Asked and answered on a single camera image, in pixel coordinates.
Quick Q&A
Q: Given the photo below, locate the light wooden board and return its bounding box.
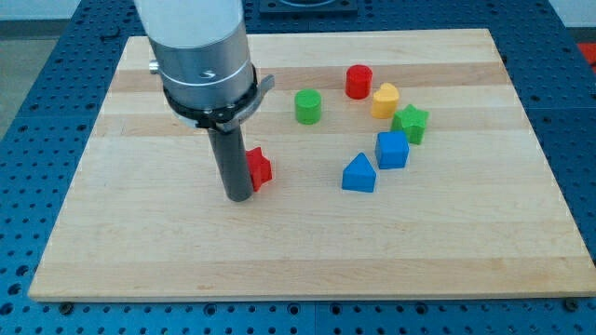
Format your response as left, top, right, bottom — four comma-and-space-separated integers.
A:
29, 29, 595, 302

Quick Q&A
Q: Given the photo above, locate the red cylinder block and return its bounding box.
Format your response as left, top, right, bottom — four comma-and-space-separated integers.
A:
345, 64, 373, 100

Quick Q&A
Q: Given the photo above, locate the blue triangle block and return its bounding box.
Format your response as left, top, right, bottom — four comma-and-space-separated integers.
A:
341, 153, 376, 193

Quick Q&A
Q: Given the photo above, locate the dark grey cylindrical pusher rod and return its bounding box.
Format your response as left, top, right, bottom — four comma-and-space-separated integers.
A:
208, 127, 253, 202

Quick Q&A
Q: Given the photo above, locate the red star block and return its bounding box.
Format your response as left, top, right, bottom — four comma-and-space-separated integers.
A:
246, 147, 273, 192

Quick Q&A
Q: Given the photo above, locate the blue cube block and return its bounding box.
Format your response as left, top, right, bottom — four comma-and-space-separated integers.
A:
375, 130, 410, 169

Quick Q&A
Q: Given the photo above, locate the green cylinder block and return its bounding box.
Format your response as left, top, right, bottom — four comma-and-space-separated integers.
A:
294, 88, 322, 125

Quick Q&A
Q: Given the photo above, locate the black clamp ring with lever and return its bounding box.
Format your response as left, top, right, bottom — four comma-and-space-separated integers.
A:
162, 66, 276, 133

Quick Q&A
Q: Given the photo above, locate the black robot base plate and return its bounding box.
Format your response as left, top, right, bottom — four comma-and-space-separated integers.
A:
258, 0, 359, 16

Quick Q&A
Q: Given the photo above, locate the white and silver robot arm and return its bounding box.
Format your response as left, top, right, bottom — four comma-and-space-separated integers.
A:
134, 0, 262, 202

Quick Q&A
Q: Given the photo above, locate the yellow heart block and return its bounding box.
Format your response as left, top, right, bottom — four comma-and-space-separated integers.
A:
371, 83, 400, 119

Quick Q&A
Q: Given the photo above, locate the green star block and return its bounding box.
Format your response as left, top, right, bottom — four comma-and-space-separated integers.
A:
390, 104, 429, 145

